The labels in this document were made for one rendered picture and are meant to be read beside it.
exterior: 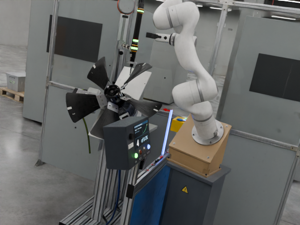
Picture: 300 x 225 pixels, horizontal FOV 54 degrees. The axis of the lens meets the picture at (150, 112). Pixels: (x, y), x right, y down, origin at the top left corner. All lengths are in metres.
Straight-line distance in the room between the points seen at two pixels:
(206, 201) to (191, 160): 0.25
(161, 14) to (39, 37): 3.57
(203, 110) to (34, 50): 3.75
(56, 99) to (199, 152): 2.03
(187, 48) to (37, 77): 3.73
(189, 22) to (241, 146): 1.50
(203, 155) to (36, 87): 3.69
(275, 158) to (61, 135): 2.19
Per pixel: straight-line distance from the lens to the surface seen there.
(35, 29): 4.96
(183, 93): 1.47
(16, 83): 6.57
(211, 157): 1.71
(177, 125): 2.25
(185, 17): 1.49
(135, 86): 2.44
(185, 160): 1.77
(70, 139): 3.35
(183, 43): 1.48
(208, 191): 1.77
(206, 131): 1.70
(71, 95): 2.22
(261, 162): 2.74
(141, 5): 2.08
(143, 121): 1.39
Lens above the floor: 1.61
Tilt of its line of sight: 13 degrees down
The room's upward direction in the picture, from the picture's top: 11 degrees clockwise
